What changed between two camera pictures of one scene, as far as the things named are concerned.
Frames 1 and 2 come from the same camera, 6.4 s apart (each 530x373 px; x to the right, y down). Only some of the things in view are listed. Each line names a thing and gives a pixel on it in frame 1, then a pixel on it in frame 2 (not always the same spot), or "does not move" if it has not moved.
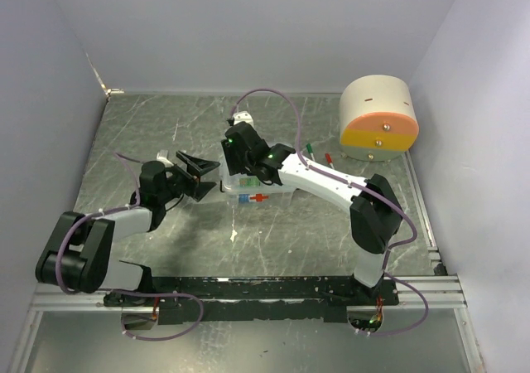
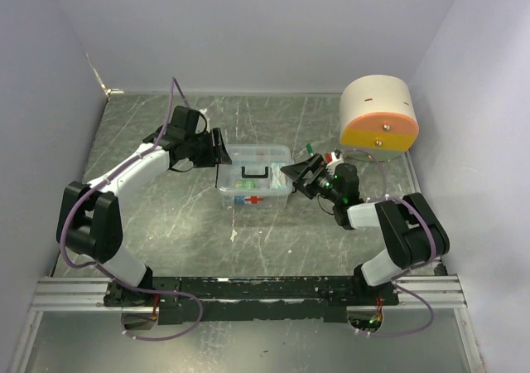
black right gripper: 231,157 -> 310,178
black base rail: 279,299 does not move
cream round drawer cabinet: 377,118 does not move
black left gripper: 182,176 -> 213,147
